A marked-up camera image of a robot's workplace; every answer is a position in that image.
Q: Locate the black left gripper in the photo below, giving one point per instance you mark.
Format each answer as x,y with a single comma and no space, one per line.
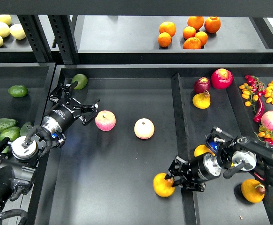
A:
62,115

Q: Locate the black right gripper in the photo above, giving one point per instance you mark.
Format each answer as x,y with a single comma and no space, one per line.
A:
193,174

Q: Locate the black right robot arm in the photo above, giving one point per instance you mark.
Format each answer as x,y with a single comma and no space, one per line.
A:
228,155

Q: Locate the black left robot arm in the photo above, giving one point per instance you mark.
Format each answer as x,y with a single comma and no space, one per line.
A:
19,158

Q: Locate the green avocado at tray corner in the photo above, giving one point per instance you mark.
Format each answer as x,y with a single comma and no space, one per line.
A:
81,80

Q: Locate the yellow pear with long stem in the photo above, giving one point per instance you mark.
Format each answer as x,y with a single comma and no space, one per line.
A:
201,149

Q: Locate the dark avocado upright left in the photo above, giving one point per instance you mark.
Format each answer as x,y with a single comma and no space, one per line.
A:
26,127

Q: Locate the green avocado in left tray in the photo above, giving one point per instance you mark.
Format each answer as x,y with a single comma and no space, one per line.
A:
18,91

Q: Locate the light green avocado left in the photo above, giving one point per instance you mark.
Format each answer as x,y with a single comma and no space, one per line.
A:
12,133

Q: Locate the yellow pear by dark apple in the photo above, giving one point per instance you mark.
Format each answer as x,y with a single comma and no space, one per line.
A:
202,100

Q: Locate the pale yellow pear right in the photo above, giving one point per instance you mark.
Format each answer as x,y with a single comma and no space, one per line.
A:
17,32

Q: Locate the pale yellow pear middle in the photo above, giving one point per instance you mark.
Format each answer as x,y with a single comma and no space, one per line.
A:
4,30

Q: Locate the pale yellow pear top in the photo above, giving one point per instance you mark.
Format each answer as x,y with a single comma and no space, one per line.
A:
6,19

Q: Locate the pink red apple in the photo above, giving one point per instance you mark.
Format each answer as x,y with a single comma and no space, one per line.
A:
105,120

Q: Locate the black tray divider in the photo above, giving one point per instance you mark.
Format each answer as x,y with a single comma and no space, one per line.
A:
189,198

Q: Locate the black left tray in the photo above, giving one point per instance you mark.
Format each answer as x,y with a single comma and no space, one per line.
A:
37,78

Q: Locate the black tray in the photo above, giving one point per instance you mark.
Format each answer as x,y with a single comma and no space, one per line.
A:
106,178
37,78

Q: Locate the pale pink apple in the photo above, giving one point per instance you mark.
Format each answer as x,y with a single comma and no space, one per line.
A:
144,128

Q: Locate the black centre tray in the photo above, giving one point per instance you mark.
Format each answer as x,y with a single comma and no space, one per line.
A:
106,178

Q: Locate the mixed cherry tomatoes lower right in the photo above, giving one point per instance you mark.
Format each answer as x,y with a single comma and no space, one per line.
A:
265,135

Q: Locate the red chili pepper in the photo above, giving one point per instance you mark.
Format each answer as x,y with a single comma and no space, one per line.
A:
259,112

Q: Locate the dark red apple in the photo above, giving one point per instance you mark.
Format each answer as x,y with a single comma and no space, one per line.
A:
201,85

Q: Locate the pink apple far right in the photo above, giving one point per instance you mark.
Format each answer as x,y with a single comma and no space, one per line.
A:
267,120

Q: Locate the orange cherry tomato cluster left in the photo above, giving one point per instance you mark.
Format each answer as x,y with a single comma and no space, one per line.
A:
249,94

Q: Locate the orange cherry tomato cluster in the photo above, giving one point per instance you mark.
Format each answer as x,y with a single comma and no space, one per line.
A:
249,94
269,93

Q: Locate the red apple right tray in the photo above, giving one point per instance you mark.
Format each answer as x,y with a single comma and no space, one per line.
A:
221,78

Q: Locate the orange lower left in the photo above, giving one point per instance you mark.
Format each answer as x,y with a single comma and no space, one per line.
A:
164,39

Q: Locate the orange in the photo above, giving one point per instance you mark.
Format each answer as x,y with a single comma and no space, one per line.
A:
189,32
192,43
164,39
212,24
168,27
196,22
202,36

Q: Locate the red cherry tomato cluster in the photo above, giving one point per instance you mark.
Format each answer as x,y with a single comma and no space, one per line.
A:
255,86

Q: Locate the orange top left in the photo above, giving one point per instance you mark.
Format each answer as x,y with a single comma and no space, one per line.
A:
168,27

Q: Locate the orange cherry tomato cluster right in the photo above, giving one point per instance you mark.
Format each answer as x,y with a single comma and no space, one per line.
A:
269,93

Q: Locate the orange front bottom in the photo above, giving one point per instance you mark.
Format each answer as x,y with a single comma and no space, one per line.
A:
192,43

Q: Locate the orange right of centre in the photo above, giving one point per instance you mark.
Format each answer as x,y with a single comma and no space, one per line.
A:
202,36

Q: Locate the orange top centre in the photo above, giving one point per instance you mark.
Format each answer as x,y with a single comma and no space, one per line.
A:
196,22

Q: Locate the orange top right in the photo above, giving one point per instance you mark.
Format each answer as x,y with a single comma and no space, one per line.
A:
212,24

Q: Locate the black shelf upright post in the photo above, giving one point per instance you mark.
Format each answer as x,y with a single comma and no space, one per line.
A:
63,31

